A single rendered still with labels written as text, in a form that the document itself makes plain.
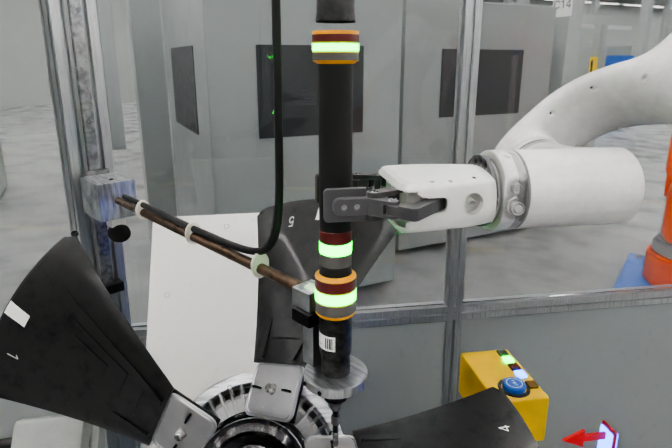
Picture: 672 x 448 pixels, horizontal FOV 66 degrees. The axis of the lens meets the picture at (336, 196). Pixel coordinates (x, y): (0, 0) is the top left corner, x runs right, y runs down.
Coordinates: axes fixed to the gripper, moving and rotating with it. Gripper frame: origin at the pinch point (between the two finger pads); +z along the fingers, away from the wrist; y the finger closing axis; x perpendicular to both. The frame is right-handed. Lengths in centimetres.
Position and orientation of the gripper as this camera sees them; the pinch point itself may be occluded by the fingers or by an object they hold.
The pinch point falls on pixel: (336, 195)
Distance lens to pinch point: 51.4
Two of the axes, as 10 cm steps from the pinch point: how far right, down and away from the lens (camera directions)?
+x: 0.0, -9.7, -2.5
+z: -9.9, 0.4, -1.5
